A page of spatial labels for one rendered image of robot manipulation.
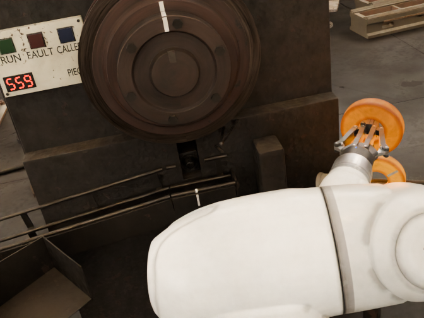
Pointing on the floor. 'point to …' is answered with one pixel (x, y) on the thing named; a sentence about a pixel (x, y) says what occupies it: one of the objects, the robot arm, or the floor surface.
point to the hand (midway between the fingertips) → (371, 122)
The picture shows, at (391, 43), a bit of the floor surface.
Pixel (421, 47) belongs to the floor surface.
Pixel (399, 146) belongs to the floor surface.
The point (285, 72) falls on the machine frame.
